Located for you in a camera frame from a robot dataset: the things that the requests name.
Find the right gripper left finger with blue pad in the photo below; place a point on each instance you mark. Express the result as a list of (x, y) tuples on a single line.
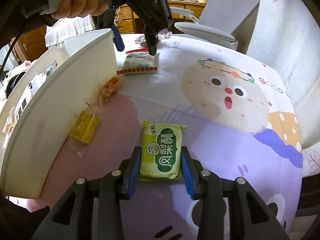
[(72, 216)]

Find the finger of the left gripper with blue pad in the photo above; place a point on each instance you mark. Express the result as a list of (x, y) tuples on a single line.
[(151, 40), (118, 42)]

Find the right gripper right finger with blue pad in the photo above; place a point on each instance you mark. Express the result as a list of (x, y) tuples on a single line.
[(249, 216)]

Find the small clear candy pack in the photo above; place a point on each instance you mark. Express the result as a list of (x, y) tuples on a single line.
[(141, 41)]

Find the cream green red-edged pack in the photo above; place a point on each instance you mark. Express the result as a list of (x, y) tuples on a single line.
[(138, 63)]

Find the green pineapple cake pack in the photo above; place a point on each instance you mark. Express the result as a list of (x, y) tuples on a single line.
[(161, 151)]

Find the orange red candy wrapper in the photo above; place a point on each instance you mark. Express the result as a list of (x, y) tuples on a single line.
[(113, 86)]

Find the yellow cake clear wrapper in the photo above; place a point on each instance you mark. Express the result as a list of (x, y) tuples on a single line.
[(84, 129)]

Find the crab roe snack clear pack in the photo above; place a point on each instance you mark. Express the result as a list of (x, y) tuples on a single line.
[(22, 103)]

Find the person's left hand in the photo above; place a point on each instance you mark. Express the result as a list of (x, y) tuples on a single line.
[(79, 8)]

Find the white lace covered furniture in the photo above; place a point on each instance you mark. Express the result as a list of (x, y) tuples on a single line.
[(67, 27)]

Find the cartoon printed tablecloth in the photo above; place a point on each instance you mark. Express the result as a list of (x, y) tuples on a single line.
[(238, 116)]

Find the grey office chair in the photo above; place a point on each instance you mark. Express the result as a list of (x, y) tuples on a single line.
[(217, 21)]

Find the white plastic storage tray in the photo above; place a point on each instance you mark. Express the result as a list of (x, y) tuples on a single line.
[(63, 81)]

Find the black handbag with strap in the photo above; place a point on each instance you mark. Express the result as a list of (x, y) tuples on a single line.
[(12, 83)]

